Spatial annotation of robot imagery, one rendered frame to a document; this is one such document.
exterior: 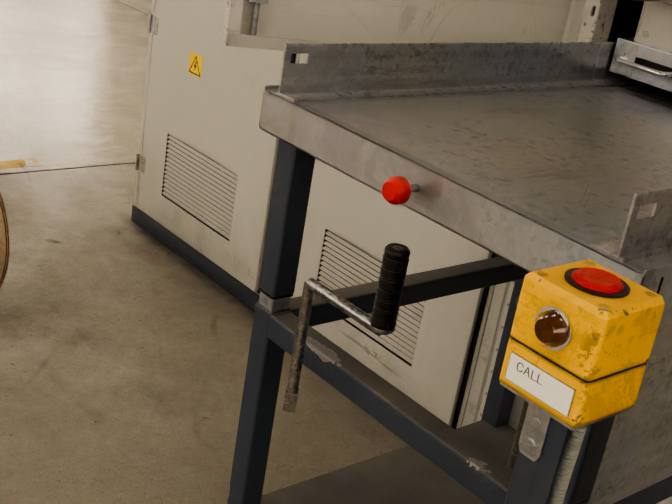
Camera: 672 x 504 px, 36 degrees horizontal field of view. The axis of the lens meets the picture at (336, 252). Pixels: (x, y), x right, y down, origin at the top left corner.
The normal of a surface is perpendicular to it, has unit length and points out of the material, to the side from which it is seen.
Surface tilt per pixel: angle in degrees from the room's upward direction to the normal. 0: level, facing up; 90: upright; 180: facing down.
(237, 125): 90
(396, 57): 90
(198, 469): 0
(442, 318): 90
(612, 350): 90
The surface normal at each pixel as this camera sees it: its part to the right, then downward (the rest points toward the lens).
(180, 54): -0.76, 0.13
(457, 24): 0.31, 0.41
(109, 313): 0.16, -0.91
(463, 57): 0.62, 0.39
